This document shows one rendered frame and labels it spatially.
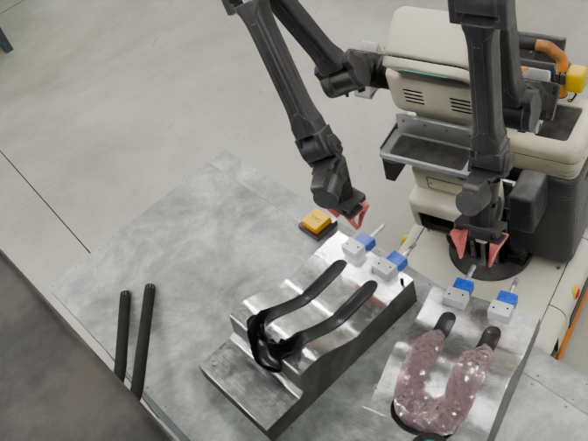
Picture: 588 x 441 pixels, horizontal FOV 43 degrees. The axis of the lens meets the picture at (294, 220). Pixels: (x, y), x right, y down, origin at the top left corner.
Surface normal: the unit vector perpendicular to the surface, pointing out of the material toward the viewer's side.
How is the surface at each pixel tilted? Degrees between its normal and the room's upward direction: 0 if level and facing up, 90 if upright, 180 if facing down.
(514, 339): 0
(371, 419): 0
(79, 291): 0
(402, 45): 42
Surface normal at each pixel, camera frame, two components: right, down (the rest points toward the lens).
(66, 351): -0.22, -0.65
